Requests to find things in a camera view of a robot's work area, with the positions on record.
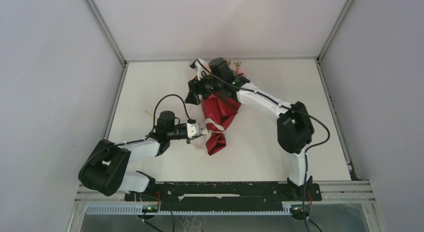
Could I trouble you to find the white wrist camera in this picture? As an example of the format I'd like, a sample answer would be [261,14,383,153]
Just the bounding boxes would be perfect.
[189,58,208,81]
[186,123,202,140]

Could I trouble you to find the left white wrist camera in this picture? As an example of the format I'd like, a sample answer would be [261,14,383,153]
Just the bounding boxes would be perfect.
[186,123,202,140]

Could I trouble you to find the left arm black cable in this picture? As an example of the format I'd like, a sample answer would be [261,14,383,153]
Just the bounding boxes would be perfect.
[79,93,194,178]

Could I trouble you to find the white cable duct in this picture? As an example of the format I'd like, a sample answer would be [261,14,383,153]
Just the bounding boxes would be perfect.
[85,204,292,216]

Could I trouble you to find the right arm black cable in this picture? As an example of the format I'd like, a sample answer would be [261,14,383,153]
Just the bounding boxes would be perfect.
[195,58,331,232]

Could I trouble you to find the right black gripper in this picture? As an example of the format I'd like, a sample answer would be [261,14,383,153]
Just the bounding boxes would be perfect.
[185,69,224,105]

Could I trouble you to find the red wrapping paper sheet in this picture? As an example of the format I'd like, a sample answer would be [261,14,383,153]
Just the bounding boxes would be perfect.
[200,94,241,156]

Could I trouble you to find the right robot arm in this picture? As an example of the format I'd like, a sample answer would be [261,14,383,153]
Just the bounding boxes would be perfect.
[184,57,314,200]

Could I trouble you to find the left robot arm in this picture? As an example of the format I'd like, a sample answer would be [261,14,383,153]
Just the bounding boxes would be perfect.
[78,110,199,201]

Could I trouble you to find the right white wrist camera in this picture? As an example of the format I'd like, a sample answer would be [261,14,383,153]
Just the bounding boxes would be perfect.
[189,58,208,81]

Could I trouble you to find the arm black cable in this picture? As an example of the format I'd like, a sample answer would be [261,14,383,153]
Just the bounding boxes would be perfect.
[79,93,194,178]
[195,58,331,232]

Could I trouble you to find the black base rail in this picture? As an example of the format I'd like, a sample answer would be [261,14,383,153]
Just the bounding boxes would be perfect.
[124,181,322,211]

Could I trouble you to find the cream ribbon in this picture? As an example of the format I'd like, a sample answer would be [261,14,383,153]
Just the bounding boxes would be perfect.
[189,118,225,151]

